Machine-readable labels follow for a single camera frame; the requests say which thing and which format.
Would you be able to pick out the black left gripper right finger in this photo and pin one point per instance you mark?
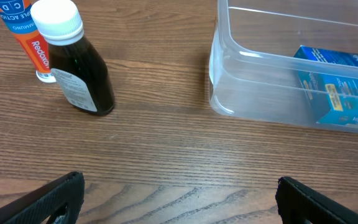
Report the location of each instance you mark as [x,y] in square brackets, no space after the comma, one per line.
[299,204]

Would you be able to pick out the clear plastic container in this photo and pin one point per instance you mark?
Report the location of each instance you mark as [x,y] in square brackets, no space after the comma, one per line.
[260,46]

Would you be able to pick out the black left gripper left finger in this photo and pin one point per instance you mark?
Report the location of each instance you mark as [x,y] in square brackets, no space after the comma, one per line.
[59,201]

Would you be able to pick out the dark syrup bottle white cap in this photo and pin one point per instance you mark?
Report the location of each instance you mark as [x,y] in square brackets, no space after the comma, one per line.
[77,66]

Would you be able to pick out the orange vitamin tube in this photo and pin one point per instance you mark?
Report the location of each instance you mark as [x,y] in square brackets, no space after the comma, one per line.
[16,16]

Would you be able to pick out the blue medicine box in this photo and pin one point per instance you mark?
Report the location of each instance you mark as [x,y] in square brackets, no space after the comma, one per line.
[332,99]

